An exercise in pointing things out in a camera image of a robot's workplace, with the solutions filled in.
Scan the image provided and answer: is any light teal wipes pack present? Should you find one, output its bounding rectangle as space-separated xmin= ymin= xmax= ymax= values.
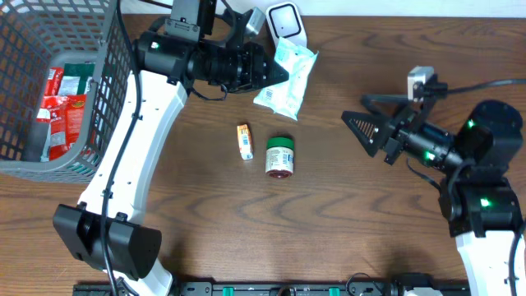
xmin=253 ymin=37 xmax=318 ymax=121

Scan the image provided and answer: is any white barcode scanner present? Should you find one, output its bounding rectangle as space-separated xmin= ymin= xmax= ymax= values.
xmin=265 ymin=1 xmax=307 ymax=47

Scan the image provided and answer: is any red snack packet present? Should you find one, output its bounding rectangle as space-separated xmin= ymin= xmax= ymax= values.
xmin=36 ymin=67 xmax=87 ymax=162

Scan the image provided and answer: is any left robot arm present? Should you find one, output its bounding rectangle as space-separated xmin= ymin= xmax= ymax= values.
xmin=53 ymin=1 xmax=288 ymax=295

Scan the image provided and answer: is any grey plastic mesh basket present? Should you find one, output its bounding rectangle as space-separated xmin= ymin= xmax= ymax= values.
xmin=1 ymin=0 xmax=131 ymax=183

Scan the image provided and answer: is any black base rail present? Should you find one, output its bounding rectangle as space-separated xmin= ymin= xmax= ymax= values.
xmin=72 ymin=273 xmax=472 ymax=296

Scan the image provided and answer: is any green white packet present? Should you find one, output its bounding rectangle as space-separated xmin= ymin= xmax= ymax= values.
xmin=58 ymin=62 xmax=95 ymax=96

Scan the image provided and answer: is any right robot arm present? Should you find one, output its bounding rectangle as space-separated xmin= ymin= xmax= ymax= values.
xmin=341 ymin=82 xmax=525 ymax=295

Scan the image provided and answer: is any small orange white carton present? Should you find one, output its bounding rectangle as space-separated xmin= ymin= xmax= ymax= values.
xmin=237 ymin=124 xmax=253 ymax=160

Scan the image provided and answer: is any green lid jar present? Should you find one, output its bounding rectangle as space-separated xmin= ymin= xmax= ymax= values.
xmin=265 ymin=136 xmax=294 ymax=179

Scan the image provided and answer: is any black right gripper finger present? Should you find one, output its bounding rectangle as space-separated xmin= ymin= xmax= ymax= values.
xmin=360 ymin=95 xmax=411 ymax=116
xmin=341 ymin=111 xmax=394 ymax=157

